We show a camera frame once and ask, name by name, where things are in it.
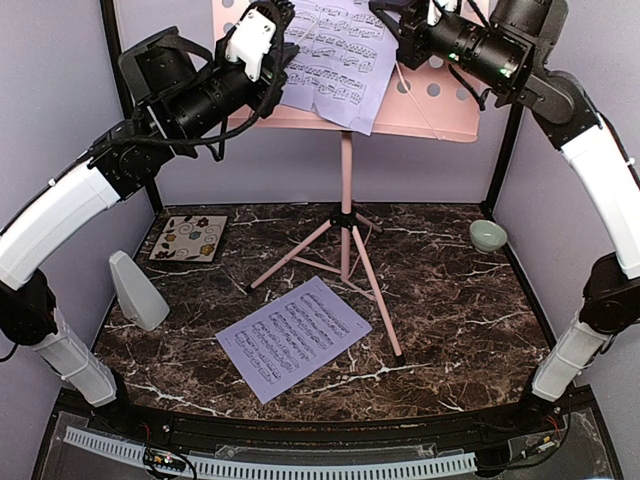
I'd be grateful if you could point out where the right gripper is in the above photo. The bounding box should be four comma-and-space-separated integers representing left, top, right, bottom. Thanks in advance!
370, 0, 529, 93

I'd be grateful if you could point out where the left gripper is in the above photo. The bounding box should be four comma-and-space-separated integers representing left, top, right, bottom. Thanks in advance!
164, 32, 300, 145

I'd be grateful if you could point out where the pink folding music stand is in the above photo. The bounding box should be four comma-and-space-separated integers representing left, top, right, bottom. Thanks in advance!
210, 0, 484, 365

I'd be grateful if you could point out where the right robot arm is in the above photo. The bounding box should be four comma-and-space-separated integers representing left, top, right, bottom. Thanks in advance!
369, 1, 639, 434

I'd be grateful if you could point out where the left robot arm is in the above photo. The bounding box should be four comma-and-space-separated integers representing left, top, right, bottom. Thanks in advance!
1, 1, 298, 436

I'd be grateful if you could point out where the floral patterned tile coaster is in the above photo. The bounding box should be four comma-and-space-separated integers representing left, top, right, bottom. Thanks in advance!
149, 214, 227, 263

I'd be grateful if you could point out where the pale green ceramic bowl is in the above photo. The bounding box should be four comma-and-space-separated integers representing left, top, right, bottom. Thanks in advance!
469, 220, 508, 254

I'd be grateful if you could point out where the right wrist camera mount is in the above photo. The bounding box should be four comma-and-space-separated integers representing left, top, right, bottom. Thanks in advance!
427, 0, 462, 26

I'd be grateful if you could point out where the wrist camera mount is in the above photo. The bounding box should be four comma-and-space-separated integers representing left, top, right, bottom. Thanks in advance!
224, 8, 276, 82
427, 0, 462, 26

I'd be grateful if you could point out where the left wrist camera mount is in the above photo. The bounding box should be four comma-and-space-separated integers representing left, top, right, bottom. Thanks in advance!
224, 8, 276, 82

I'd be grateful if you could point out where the black front rail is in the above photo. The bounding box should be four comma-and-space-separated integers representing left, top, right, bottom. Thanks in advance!
168, 414, 484, 450

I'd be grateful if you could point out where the grey slotted cable duct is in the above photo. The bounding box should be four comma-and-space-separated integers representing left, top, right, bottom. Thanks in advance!
63, 427, 478, 479

